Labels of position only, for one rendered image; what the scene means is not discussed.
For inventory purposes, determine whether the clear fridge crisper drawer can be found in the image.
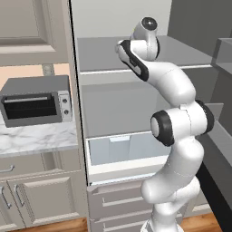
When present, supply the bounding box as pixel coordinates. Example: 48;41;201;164
85;131;175;184

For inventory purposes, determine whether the grey fridge shelf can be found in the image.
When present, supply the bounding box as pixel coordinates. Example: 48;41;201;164
76;34;214;76

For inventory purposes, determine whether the grey open fridge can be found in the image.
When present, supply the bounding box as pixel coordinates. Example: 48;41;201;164
68;0;232;232

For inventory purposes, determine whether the grey fridge door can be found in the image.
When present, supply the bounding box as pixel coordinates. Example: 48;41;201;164
195;37;232;232

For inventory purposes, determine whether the grey freezer drawer front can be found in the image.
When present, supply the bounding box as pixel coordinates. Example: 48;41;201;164
87;179;212;221
89;210;185;232

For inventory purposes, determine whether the grey toaster oven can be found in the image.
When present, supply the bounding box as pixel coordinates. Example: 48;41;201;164
0;74;73;129

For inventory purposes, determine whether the beige base cupboard door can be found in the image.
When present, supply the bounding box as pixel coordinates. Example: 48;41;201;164
6;171;87;228
0;180;25;232

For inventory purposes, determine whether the beige drawer front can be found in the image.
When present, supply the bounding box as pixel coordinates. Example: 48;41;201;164
0;153;47;181

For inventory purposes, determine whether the grey wall outlet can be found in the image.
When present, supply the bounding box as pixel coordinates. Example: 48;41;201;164
42;63;55;77

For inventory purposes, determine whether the silver freezer drawer handle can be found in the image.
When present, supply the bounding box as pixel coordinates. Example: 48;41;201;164
102;219;150;232
101;196;147;208

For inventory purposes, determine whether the silver cupboard handle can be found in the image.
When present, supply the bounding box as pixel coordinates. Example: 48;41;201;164
0;185;13;210
13;184;25;208

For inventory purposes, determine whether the beige wall cupboard door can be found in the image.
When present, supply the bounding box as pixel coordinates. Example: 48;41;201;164
0;0;70;66

